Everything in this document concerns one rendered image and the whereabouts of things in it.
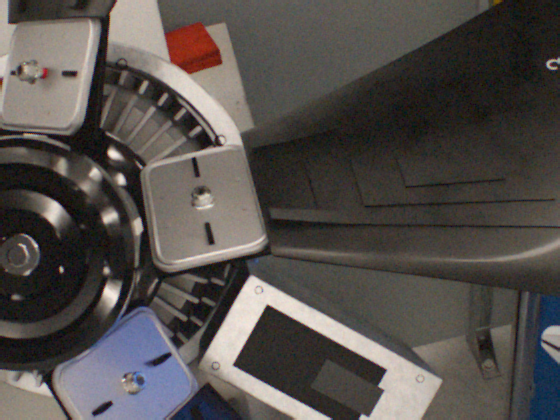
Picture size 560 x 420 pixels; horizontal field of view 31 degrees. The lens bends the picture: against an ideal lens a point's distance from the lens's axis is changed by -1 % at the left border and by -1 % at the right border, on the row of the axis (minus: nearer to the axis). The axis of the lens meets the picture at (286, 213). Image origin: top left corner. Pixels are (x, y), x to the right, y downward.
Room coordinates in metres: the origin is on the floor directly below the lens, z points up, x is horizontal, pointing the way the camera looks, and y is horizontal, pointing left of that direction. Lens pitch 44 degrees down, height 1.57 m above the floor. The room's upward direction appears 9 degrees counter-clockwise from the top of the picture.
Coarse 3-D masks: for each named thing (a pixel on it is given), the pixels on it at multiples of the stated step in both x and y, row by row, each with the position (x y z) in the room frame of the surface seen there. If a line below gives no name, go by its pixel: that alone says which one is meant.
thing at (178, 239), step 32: (160, 160) 0.46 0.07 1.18; (224, 160) 0.45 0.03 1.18; (160, 192) 0.43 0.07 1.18; (224, 192) 0.42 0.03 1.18; (160, 224) 0.40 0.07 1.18; (192, 224) 0.40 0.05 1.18; (224, 224) 0.39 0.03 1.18; (256, 224) 0.39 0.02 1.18; (160, 256) 0.38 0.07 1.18; (192, 256) 0.37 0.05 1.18; (224, 256) 0.37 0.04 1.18
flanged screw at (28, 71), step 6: (18, 66) 0.46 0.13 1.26; (24, 66) 0.46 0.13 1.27; (30, 66) 0.46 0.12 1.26; (36, 66) 0.46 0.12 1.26; (18, 72) 0.46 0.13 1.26; (24, 72) 0.45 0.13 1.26; (30, 72) 0.46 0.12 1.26; (36, 72) 0.46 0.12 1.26; (42, 72) 0.46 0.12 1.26; (18, 78) 0.46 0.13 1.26; (24, 78) 0.45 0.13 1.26; (30, 78) 0.46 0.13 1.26; (36, 78) 0.46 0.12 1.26; (42, 78) 0.46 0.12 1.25; (30, 84) 0.46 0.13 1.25
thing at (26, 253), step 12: (12, 240) 0.36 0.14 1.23; (24, 240) 0.36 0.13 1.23; (0, 252) 0.36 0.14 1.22; (12, 252) 0.36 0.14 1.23; (24, 252) 0.36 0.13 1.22; (36, 252) 0.36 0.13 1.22; (0, 264) 0.35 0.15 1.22; (12, 264) 0.35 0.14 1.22; (24, 264) 0.35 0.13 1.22; (36, 264) 0.35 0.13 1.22
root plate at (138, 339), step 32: (128, 320) 0.38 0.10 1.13; (96, 352) 0.36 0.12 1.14; (128, 352) 0.37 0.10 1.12; (160, 352) 0.38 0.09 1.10; (64, 384) 0.33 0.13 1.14; (96, 384) 0.34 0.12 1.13; (160, 384) 0.36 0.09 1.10; (192, 384) 0.37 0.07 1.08; (96, 416) 0.32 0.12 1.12; (128, 416) 0.33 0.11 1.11; (160, 416) 0.34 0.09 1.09
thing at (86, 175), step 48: (0, 144) 0.39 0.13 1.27; (48, 144) 0.39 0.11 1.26; (96, 144) 0.47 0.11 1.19; (0, 192) 0.38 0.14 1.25; (48, 192) 0.38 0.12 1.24; (96, 192) 0.37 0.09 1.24; (0, 240) 0.37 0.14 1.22; (48, 240) 0.37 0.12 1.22; (96, 240) 0.36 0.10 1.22; (144, 240) 0.39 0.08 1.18; (0, 288) 0.35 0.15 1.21; (48, 288) 0.35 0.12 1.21; (96, 288) 0.35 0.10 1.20; (144, 288) 0.41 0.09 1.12; (0, 336) 0.33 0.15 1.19; (48, 336) 0.33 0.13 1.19; (96, 336) 0.33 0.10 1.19
